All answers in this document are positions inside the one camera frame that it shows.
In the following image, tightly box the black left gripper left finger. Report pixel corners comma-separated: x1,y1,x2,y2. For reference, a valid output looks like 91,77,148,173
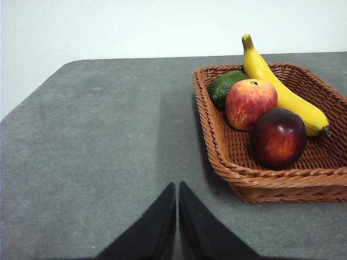
96,181,177,260

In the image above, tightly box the brown wicker basket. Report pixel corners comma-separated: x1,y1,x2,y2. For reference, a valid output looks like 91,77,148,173
192,62,347,204

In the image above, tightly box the yellow banana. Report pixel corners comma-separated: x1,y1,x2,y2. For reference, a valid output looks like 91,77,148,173
241,33,333,138

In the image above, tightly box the red yellow apple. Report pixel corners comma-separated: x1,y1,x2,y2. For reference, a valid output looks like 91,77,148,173
224,79,279,132

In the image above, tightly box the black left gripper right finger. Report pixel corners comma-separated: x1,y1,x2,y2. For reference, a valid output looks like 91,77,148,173
177,180,261,260

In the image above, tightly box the green avocado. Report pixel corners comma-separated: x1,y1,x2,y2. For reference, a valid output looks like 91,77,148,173
208,70,250,111

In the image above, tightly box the dark red plum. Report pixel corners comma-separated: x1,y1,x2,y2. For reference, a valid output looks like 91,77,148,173
252,107,307,171

